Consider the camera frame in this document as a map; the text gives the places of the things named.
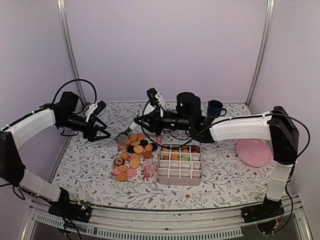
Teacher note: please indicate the floral rectangular tray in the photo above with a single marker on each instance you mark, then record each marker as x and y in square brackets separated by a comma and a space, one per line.
[141, 154]

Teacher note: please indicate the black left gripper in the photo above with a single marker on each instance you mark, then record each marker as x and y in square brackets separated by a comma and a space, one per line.
[91, 135]

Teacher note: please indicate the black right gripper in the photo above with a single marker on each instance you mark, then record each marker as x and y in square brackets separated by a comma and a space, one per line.
[152, 120]

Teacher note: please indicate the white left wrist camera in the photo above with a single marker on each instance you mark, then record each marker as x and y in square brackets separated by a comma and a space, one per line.
[94, 109]

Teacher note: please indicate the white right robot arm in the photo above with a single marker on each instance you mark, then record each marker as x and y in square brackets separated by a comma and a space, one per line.
[274, 126]

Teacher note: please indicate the green sandwich cookie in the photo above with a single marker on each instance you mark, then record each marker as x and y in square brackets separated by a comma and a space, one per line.
[185, 158]

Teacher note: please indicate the pink sandwich cookie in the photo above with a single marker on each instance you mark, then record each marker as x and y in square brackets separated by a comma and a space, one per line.
[131, 172]

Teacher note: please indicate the silver white tongs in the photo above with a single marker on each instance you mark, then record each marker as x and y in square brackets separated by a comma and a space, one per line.
[122, 137]

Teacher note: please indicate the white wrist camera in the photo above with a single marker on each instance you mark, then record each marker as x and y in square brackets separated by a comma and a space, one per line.
[156, 101]
[94, 109]

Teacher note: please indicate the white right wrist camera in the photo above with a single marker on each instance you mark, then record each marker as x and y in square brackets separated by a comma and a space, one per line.
[156, 101]

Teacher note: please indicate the aluminium frame post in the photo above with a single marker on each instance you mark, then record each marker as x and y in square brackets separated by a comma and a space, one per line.
[270, 4]
[62, 12]

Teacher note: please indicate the left aluminium frame post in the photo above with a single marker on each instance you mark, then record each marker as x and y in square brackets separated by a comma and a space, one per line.
[62, 12]

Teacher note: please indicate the right aluminium frame post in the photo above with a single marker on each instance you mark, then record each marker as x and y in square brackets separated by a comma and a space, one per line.
[270, 4]

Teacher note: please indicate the front aluminium rail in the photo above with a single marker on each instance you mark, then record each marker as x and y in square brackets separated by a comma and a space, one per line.
[110, 223]

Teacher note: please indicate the pink divided cookie tin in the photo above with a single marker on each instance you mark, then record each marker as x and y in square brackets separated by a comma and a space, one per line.
[173, 171]

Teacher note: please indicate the pink plate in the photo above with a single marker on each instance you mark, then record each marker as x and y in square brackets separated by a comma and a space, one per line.
[254, 152]

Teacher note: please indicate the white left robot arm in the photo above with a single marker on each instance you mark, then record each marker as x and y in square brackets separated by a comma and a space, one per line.
[16, 141]

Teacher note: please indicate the dark blue mug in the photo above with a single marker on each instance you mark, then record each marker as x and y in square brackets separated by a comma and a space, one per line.
[215, 109]

